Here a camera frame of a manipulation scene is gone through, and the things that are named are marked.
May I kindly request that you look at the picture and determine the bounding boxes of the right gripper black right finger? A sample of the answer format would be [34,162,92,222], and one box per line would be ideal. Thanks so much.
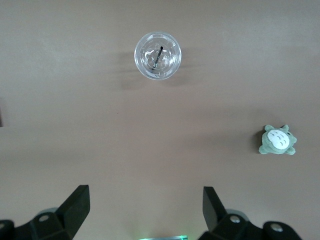
[198,186,305,240]

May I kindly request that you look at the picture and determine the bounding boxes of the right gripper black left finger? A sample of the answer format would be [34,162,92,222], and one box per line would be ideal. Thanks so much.
[0,184,91,240]

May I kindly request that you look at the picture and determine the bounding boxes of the brown table cover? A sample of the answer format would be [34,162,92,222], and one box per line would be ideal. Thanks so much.
[0,0,320,240]

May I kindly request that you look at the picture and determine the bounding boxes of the grey green Totoro plush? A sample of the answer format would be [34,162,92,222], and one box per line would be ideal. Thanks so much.
[258,124,298,156]

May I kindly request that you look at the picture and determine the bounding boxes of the black drinking straw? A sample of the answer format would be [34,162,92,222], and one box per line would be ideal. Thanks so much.
[152,46,164,69]

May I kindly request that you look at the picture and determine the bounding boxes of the clear plastic lidded cup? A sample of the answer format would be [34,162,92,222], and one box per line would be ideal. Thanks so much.
[133,31,183,81]

